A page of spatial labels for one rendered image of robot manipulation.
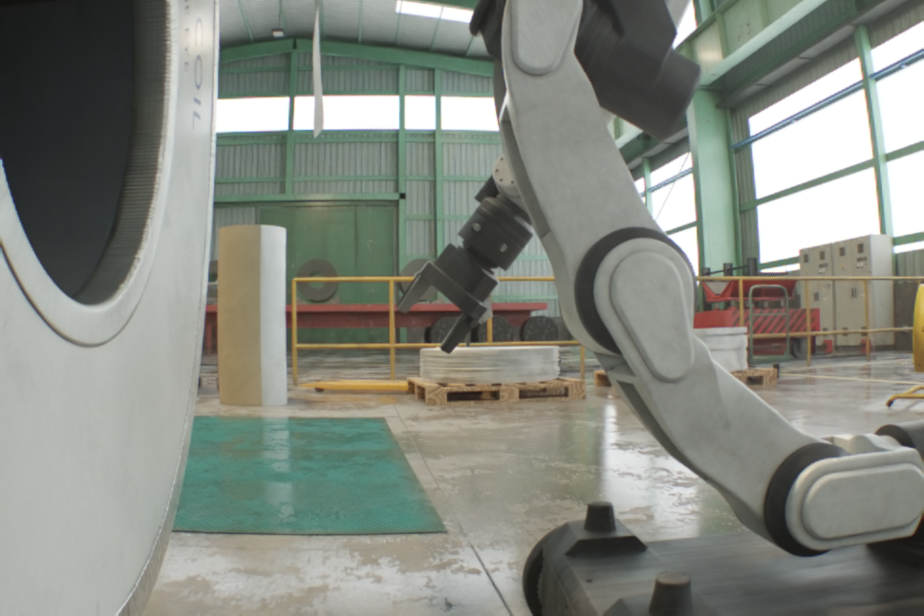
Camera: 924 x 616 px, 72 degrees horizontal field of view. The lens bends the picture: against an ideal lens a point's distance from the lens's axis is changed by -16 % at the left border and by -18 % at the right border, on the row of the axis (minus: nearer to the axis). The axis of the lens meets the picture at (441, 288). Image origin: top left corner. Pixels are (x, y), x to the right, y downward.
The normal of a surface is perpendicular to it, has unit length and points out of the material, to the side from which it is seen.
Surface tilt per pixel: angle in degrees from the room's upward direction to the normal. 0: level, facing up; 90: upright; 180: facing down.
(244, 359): 90
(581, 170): 90
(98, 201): 63
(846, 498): 90
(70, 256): 41
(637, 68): 110
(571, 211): 90
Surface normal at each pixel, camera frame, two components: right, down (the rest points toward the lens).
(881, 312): 0.11, -0.07
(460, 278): -0.52, -0.34
